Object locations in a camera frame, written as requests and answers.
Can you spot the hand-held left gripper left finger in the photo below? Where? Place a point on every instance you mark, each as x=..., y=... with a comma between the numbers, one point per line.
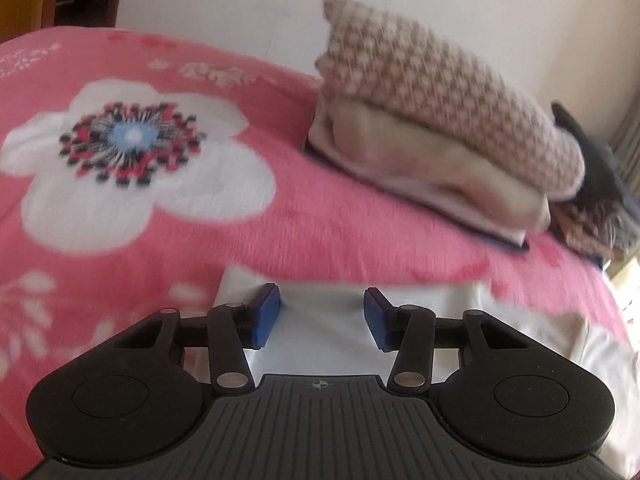
x=265, y=317

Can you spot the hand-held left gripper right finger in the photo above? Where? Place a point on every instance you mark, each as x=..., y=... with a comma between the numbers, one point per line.
x=375, y=320

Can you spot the white sweatshirt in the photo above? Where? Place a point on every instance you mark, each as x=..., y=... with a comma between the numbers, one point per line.
x=325, y=325

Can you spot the stack of dark folded clothes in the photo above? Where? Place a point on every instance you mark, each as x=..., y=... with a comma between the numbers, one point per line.
x=595, y=175

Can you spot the pink floral blanket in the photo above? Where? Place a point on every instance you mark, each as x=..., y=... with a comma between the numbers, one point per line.
x=310, y=210

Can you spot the light pink folded garment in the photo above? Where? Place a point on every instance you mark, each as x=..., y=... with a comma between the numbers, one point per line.
x=450, y=210

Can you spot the beige folded garment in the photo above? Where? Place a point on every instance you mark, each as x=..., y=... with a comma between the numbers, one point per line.
x=425, y=165

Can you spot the pink checked folded sweater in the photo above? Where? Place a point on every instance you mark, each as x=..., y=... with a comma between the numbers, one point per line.
x=425, y=85

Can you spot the beige curtain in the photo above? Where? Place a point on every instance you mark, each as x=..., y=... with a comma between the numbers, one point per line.
x=629, y=132

